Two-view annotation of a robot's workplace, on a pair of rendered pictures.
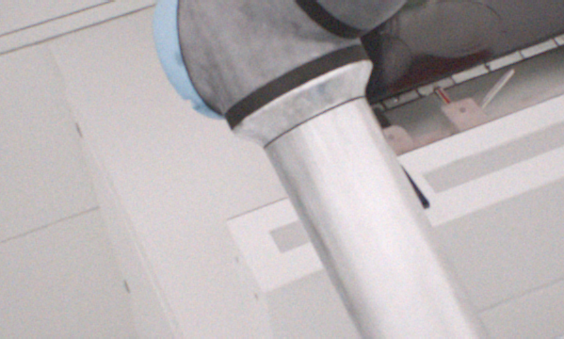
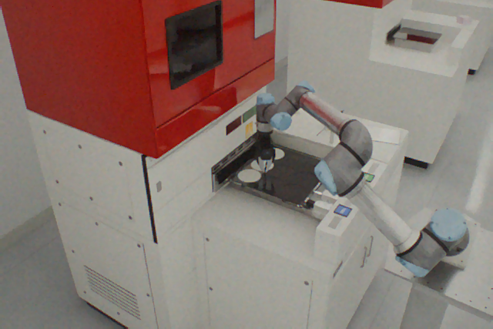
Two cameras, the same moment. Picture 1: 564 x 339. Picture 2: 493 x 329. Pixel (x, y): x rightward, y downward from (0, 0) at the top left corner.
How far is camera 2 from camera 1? 1.13 m
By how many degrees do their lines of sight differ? 34
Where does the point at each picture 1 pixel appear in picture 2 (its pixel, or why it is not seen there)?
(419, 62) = (305, 187)
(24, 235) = (179, 283)
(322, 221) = (372, 206)
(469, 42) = (310, 180)
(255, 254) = (330, 231)
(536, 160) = not seen: hidden behind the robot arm
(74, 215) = (189, 273)
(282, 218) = (326, 223)
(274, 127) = (357, 189)
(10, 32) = (183, 216)
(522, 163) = not seen: hidden behind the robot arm
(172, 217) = (272, 243)
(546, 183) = not seen: hidden behind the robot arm
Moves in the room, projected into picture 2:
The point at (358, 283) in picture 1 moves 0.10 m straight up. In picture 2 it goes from (383, 216) to (388, 192)
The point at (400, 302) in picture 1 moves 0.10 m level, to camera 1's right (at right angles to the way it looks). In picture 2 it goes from (392, 216) to (408, 203)
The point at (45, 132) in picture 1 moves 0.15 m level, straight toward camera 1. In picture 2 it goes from (187, 246) to (214, 261)
